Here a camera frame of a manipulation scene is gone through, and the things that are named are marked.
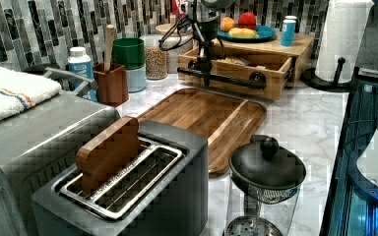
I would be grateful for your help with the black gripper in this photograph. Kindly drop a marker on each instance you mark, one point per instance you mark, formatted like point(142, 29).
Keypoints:
point(205, 33)

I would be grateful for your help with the wooden drawer with black handle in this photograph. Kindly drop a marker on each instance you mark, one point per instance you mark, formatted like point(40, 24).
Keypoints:
point(266, 76)

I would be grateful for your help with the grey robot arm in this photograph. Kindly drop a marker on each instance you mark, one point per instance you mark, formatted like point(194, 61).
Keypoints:
point(206, 10)

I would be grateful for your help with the snack packet in drawer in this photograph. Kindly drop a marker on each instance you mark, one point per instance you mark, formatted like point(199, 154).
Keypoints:
point(236, 60)

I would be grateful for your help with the wooden drawer cabinet box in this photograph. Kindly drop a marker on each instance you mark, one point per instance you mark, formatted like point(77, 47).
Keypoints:
point(300, 51)

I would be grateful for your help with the glass jar with wooden lid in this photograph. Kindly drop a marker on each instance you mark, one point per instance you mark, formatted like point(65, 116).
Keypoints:
point(177, 43)

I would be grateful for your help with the orange fruit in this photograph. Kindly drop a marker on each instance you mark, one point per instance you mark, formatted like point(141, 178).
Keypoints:
point(227, 23)

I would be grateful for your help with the yellow banana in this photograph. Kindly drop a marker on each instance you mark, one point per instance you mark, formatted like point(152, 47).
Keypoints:
point(243, 33)

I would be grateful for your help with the glass jar of grains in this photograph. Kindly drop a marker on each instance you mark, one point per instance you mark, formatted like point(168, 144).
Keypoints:
point(156, 59)

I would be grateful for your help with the red apple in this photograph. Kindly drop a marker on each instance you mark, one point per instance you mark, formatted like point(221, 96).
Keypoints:
point(247, 20)

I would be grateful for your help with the wooden cutting board tray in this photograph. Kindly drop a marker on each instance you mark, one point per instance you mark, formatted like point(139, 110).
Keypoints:
point(227, 122)

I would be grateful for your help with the blue plate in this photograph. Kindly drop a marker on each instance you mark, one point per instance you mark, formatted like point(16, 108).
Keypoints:
point(264, 34)

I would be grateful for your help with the light blue cup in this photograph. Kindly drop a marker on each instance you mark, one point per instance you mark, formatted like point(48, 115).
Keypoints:
point(136, 79)

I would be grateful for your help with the green cup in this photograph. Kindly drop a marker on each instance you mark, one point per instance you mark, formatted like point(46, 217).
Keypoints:
point(129, 52)

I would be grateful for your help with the blue white-capped can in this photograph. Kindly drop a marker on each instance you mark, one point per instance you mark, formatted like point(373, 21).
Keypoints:
point(288, 32)

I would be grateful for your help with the brown wooden utensil holder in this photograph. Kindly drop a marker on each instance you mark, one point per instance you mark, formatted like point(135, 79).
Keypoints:
point(112, 85)

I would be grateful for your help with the white blue supplement bottle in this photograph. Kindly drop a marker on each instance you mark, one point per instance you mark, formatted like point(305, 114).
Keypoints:
point(80, 62)

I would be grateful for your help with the dark grey toaster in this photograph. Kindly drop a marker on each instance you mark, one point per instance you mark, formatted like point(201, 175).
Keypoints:
point(162, 192)

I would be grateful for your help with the silver toaster oven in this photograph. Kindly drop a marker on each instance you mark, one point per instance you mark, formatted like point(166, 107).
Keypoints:
point(40, 143)

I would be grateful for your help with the glass french press black lid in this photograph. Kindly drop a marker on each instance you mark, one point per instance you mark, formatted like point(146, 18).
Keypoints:
point(265, 181)

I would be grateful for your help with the wooden toast slice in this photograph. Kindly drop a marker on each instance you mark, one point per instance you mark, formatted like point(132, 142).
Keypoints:
point(107, 153)

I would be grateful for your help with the white paper towel roll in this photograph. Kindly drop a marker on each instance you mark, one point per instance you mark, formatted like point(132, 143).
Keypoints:
point(341, 37)

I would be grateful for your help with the white folded towel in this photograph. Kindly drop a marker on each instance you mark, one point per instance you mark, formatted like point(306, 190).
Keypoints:
point(22, 91)

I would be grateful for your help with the wooden spoon handle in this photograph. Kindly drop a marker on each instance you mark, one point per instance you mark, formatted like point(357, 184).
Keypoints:
point(109, 37)

